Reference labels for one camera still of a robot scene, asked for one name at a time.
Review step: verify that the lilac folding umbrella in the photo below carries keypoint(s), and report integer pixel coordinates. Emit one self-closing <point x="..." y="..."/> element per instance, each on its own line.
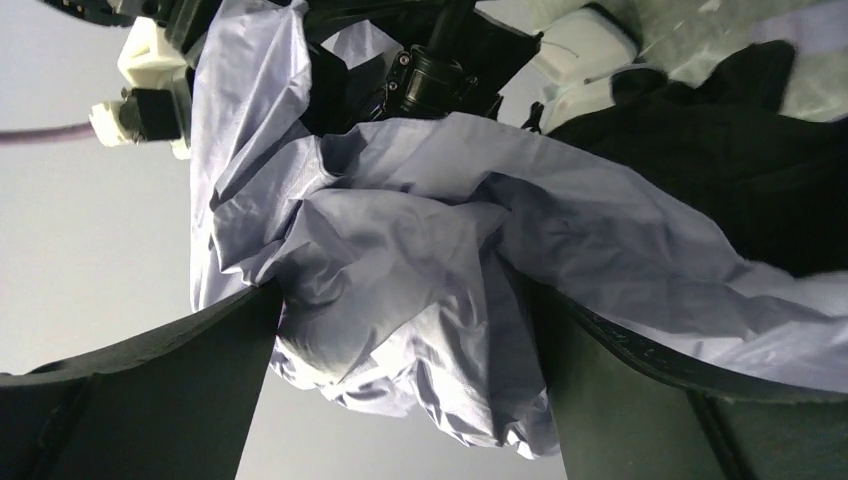
<point x="700" y="218"/>

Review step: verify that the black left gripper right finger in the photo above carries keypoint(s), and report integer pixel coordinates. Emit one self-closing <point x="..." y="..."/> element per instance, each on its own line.
<point x="626" y="407"/>

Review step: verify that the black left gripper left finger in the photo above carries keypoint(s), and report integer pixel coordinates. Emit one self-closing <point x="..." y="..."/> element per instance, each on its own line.
<point x="176" y="402"/>

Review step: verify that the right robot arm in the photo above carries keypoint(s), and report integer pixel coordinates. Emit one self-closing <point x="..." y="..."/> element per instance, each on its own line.
<point x="696" y="40"/>

